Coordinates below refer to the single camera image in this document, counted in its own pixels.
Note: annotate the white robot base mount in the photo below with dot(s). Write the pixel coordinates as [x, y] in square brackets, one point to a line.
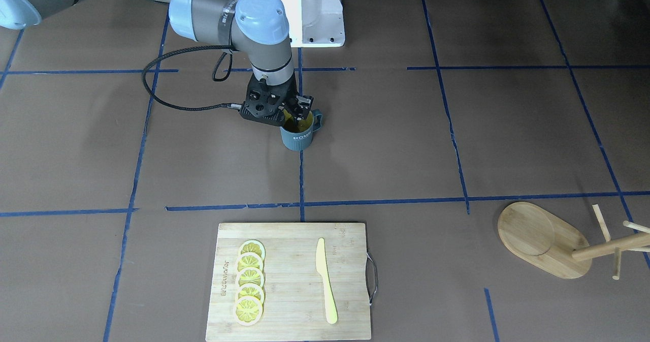
[315, 23]

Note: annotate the middle lemon slice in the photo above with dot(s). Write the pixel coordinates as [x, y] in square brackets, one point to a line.
[250, 275]

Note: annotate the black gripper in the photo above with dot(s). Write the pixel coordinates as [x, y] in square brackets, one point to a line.
[303, 101]

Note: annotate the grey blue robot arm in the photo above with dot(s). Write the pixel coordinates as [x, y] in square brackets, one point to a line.
[258, 28]

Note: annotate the blue mug yellow inside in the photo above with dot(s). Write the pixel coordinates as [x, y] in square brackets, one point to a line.
[300, 136]

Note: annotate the yellow plastic knife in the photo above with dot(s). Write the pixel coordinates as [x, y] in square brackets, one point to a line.
[330, 309]

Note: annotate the bamboo cutting board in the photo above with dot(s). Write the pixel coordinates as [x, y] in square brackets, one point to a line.
[293, 307]

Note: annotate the lemon slice nearest robot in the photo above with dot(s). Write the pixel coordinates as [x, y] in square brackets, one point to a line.
[253, 246]

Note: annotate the lemon slice farthest from robot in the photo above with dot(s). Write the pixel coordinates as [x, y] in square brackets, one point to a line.
[248, 310]

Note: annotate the wooden cup storage rack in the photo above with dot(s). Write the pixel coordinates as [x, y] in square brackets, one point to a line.
[551, 244]

